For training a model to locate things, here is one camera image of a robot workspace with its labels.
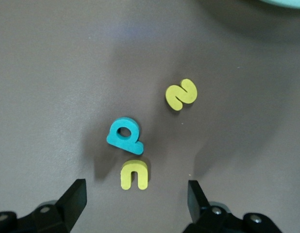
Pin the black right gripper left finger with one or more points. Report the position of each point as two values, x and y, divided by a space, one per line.
72 206

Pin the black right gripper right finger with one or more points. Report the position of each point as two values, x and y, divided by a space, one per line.
198 208

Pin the yellow foam letter u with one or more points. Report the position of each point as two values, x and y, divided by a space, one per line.
134 166

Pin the teal foam letter p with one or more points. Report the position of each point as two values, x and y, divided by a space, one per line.
130 145

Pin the yellow foam letter s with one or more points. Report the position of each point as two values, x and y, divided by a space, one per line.
182 94

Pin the pale green round plate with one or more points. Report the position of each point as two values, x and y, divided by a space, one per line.
286 3

